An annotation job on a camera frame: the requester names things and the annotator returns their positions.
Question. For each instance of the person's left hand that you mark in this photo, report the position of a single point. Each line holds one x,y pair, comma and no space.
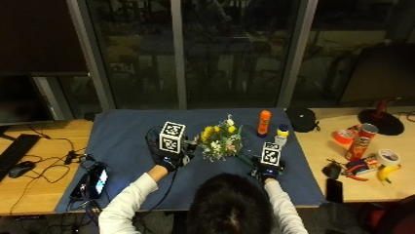
169,159

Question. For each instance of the person's right hand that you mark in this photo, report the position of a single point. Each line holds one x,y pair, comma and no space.
269,169

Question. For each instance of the yellow and white flower bouquet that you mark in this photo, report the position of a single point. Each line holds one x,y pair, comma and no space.
219,141

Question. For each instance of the right white marker cube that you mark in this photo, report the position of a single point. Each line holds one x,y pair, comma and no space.
271,155

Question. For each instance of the white marker cube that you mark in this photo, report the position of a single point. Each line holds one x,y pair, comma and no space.
271,155
171,138

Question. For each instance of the left white marker cube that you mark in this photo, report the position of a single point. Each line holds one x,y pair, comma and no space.
171,138

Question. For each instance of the small bottle with yellow cap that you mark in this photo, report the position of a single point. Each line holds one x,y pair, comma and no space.
282,135

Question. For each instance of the orange glue stick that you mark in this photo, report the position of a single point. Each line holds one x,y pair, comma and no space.
263,123

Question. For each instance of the blue table cloth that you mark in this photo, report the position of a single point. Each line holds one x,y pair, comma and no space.
129,130

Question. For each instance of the small black pouch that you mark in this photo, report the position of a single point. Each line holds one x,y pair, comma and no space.
331,170

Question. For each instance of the black phone with dark screen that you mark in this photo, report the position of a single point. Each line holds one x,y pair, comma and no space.
334,190

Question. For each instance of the orange tape roll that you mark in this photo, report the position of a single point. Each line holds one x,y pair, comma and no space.
343,137

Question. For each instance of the smartphone with lit screen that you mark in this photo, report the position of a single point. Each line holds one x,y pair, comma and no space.
98,181

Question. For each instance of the small colourful box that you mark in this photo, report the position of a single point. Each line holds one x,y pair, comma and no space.
364,164

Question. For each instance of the red chips can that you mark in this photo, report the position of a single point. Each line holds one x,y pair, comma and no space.
360,141

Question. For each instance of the yellow banana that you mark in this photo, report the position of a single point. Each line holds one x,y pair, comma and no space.
386,173

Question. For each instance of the white tape roll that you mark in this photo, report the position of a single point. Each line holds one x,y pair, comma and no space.
387,157

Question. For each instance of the red and black chair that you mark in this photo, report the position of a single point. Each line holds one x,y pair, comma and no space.
388,216

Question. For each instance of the black computer mouse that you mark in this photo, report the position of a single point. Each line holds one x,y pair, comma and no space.
20,169

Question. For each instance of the black monitor with red stand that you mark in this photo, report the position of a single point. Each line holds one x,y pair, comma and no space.
380,74

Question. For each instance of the black keyboard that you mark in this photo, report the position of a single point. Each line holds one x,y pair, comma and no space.
16,150

